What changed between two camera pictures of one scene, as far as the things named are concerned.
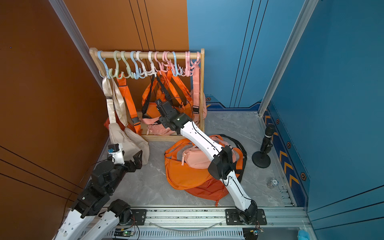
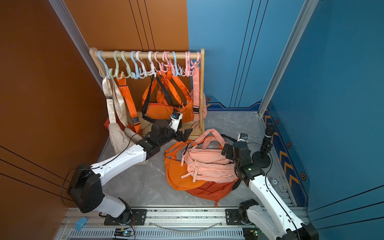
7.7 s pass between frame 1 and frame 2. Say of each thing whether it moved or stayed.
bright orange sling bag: stayed
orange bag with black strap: stayed
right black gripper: moved
